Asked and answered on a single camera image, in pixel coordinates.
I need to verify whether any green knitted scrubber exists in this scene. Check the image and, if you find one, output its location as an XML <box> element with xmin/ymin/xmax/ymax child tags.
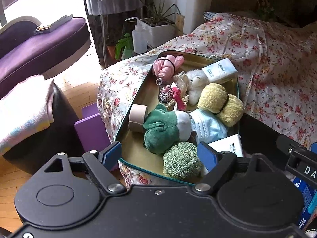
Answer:
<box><xmin>163</xmin><ymin>141</ymin><xmax>203</xmax><ymax>181</ymax></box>

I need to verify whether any black hair tie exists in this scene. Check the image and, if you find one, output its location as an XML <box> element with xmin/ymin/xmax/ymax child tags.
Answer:
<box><xmin>163</xmin><ymin>58</ymin><xmax>177</xmax><ymax>73</ymax></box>
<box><xmin>214</xmin><ymin>95</ymin><xmax>231</xmax><ymax>116</ymax></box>

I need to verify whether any white wash bottle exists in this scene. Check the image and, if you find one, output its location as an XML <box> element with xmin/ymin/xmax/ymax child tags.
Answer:
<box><xmin>124</xmin><ymin>17</ymin><xmax>148</xmax><ymax>54</ymax></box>

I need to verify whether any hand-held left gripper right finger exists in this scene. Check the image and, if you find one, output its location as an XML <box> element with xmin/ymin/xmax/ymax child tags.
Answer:
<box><xmin>193</xmin><ymin>141</ymin><xmax>276</xmax><ymax>195</ymax></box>

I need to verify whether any green plush toy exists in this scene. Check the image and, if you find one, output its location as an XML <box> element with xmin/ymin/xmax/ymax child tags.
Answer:
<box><xmin>143</xmin><ymin>103</ymin><xmax>192</xmax><ymax>154</ymax></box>

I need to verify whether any floral bedspread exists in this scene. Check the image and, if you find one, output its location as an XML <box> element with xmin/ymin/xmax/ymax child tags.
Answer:
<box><xmin>97</xmin><ymin>12</ymin><xmax>317</xmax><ymax>187</ymax></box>

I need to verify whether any side table with grey cover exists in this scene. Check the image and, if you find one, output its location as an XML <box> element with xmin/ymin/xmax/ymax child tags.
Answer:
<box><xmin>82</xmin><ymin>0</ymin><xmax>149</xmax><ymax>67</ymax></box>

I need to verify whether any white tissue pack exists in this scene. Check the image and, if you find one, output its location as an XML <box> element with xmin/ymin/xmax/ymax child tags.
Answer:
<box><xmin>207</xmin><ymin>134</ymin><xmax>244</xmax><ymax>158</ymax></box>
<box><xmin>201</xmin><ymin>58</ymin><xmax>238</xmax><ymax>83</ymax></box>

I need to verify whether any blue face mask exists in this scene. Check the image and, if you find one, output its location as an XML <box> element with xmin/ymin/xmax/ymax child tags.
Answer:
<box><xmin>189</xmin><ymin>109</ymin><xmax>228</xmax><ymax>145</ymax></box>

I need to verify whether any pink cloth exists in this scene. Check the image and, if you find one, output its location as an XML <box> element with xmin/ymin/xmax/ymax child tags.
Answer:
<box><xmin>152</xmin><ymin>55</ymin><xmax>185</xmax><ymax>78</ymax></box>

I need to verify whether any green spray bottle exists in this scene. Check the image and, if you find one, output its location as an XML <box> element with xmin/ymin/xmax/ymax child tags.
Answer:
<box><xmin>115</xmin><ymin>33</ymin><xmax>135</xmax><ymax>60</ymax></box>

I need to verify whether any colourful picture book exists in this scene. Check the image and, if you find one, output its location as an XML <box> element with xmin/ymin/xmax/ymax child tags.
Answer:
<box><xmin>258</xmin><ymin>0</ymin><xmax>276</xmax><ymax>21</ymax></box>

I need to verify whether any white plush bear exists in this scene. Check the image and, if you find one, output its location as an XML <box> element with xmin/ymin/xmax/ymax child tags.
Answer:
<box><xmin>184</xmin><ymin>69</ymin><xmax>211</xmax><ymax>106</ymax></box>

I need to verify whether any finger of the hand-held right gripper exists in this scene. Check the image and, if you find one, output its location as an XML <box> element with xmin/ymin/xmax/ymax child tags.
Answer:
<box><xmin>276</xmin><ymin>134</ymin><xmax>317</xmax><ymax>161</ymax></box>

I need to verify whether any pink towel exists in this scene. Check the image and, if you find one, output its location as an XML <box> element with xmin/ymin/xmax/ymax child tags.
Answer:
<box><xmin>0</xmin><ymin>75</ymin><xmax>55</xmax><ymax>155</ymax></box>

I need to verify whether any potted plant in white pot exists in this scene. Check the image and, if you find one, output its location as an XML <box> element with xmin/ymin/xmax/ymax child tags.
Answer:
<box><xmin>139</xmin><ymin>0</ymin><xmax>182</xmax><ymax>49</ymax></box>

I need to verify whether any blue packet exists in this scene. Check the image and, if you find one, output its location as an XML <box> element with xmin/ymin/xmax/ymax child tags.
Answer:
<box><xmin>292</xmin><ymin>176</ymin><xmax>317</xmax><ymax>231</ymax></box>

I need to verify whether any brown tape roll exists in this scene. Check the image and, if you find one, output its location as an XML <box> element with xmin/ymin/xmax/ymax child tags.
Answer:
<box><xmin>128</xmin><ymin>104</ymin><xmax>149</xmax><ymax>132</ymax></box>

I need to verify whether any small wooden board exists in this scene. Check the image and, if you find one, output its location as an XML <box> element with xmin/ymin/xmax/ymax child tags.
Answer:
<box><xmin>176</xmin><ymin>13</ymin><xmax>185</xmax><ymax>36</ymax></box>

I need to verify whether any gold metal tin tray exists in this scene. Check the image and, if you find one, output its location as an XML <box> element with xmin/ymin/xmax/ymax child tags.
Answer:
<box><xmin>115</xmin><ymin>50</ymin><xmax>244</xmax><ymax>186</ymax></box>

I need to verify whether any dark book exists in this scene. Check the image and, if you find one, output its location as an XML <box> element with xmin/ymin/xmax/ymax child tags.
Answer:
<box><xmin>33</xmin><ymin>14</ymin><xmax>73</xmax><ymax>34</ymax></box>

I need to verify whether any purple foam block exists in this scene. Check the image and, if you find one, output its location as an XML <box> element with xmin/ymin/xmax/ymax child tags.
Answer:
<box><xmin>74</xmin><ymin>103</ymin><xmax>119</xmax><ymax>171</ymax></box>

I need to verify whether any purple chair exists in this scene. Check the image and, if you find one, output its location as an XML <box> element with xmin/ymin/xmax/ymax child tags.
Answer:
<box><xmin>0</xmin><ymin>0</ymin><xmax>92</xmax><ymax>97</ymax></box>

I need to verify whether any black stool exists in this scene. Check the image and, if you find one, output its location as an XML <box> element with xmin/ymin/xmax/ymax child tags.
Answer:
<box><xmin>2</xmin><ymin>83</ymin><xmax>86</xmax><ymax>176</ymax></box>

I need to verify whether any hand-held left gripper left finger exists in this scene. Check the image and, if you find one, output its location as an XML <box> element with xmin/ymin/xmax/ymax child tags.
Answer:
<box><xmin>42</xmin><ymin>141</ymin><xmax>128</xmax><ymax>195</ymax></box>

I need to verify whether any yellow towel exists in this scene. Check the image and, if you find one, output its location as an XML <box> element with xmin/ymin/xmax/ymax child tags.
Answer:
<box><xmin>198</xmin><ymin>82</ymin><xmax>244</xmax><ymax>127</ymax></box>

